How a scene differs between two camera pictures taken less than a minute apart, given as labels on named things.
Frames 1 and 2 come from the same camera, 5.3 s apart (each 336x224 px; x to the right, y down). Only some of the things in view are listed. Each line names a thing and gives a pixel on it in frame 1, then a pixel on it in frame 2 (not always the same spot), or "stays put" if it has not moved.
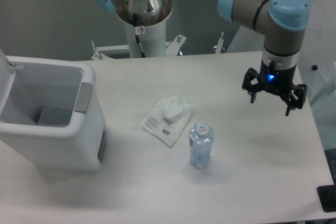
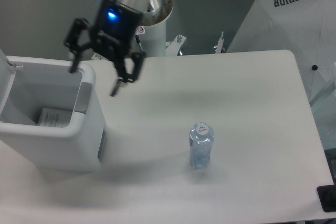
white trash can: [51, 114] stays put
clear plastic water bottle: [201, 137] stays put
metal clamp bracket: [218, 50] stays put
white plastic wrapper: [166, 119] -> [54, 117]
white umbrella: [318, 45] stays put
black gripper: [280, 81] -> [115, 30]
